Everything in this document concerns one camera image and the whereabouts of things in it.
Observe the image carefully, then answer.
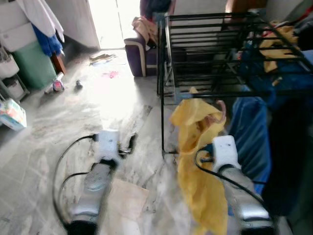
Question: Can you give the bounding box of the yellow polo shirt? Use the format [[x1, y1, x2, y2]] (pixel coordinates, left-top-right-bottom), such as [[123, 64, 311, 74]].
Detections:
[[169, 87, 230, 235]]

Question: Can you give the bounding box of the pink clothes hanger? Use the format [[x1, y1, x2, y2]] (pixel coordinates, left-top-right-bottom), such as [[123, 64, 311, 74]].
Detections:
[[203, 100, 227, 129]]

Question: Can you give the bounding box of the bright blue garment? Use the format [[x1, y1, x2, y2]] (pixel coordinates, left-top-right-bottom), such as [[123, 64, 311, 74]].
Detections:
[[227, 95, 272, 196]]

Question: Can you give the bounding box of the light blue flat mat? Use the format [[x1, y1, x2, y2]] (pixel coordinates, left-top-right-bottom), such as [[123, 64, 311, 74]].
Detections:
[[90, 59, 118, 66]]

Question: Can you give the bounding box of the dark navy garment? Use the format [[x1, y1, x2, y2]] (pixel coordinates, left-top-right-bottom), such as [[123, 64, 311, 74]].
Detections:
[[262, 95, 313, 218]]

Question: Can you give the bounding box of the purple armchair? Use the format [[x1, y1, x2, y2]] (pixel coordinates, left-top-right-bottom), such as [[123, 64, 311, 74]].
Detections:
[[124, 0, 177, 78]]

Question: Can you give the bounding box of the beige cloth scrap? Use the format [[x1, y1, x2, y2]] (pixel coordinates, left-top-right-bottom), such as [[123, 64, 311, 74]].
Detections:
[[89, 53, 117, 63]]

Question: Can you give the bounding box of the small colourful toy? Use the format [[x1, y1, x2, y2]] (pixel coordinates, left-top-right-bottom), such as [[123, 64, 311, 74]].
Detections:
[[45, 72, 66, 94]]

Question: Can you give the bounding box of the black metal drying rack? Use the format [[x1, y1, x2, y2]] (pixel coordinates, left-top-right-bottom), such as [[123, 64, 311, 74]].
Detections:
[[156, 12, 313, 157]]

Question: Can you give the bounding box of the blue fabric bundle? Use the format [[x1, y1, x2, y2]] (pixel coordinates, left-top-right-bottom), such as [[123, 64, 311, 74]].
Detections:
[[239, 39, 313, 108]]

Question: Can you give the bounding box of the beige draped cloth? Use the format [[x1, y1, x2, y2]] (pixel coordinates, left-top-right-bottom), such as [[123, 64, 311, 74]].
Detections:
[[132, 16, 158, 46]]

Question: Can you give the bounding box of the packaged tissue pack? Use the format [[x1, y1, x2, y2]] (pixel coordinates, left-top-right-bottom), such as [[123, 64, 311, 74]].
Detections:
[[0, 98, 27, 131]]

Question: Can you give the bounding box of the green laundry basket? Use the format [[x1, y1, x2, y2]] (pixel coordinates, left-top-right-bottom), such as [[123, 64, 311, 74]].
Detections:
[[12, 42, 58, 90]]

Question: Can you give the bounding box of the blue hanging cloth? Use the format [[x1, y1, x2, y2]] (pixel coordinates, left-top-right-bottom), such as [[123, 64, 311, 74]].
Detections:
[[32, 23, 64, 57]]

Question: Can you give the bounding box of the mustard yellow cloth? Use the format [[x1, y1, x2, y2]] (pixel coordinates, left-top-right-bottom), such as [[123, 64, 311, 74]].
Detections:
[[258, 22, 299, 73]]

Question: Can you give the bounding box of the white hanging cloth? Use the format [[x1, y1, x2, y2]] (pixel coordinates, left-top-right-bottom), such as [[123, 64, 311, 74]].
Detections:
[[17, 0, 65, 42]]

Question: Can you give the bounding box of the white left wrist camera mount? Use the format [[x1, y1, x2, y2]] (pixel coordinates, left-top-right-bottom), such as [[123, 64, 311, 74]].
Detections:
[[95, 129, 122, 162]]

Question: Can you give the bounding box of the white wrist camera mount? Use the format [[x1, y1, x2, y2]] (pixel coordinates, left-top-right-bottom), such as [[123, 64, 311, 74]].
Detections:
[[211, 135, 241, 172], [95, 129, 122, 162]]

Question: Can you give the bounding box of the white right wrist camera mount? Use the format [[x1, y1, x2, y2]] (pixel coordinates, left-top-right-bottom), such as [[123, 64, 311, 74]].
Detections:
[[211, 135, 241, 172]]

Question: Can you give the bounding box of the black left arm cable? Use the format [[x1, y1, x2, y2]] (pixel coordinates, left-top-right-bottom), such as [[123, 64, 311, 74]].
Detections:
[[58, 171, 91, 226], [52, 135, 101, 231]]

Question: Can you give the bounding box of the brown wooden post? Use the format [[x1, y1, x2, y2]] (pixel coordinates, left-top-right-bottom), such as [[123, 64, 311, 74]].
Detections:
[[50, 51, 67, 75]]

